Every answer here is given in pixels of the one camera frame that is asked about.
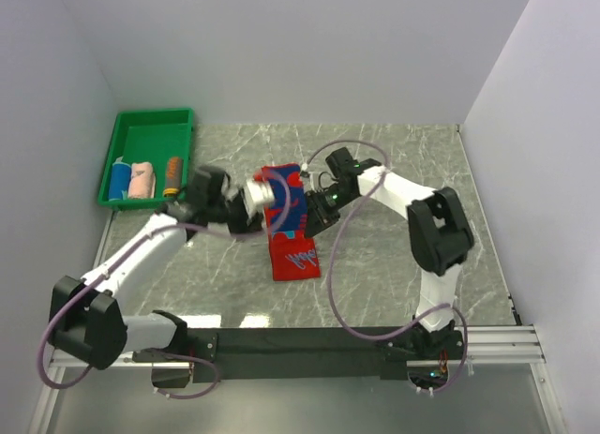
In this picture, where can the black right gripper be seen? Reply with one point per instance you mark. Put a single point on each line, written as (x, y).
(317, 216)

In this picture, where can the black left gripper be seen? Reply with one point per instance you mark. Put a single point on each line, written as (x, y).
(243, 227)

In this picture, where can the red and blue towel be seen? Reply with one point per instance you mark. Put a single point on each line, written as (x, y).
(293, 256)

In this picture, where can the orange and grey towel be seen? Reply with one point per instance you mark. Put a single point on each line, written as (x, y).
(173, 177)

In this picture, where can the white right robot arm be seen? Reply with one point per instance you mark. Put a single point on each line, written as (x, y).
(440, 237)

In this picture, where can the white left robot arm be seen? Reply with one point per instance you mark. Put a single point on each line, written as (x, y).
(86, 319)

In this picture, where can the pink rolled towel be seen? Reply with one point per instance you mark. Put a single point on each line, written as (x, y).
(142, 181)

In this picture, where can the green plastic tray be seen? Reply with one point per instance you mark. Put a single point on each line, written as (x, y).
(153, 136)

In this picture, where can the blue rolled towel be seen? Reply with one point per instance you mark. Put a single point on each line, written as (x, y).
(119, 180)

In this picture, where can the black base beam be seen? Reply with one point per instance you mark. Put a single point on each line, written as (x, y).
(291, 353)

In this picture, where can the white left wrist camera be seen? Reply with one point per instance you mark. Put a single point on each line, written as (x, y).
(256, 196)

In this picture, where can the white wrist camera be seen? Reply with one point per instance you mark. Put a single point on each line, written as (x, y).
(315, 179)
(256, 196)

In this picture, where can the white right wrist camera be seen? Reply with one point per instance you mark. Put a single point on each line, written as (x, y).
(315, 179)

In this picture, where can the aluminium rail frame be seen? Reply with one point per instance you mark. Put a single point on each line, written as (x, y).
(482, 379)

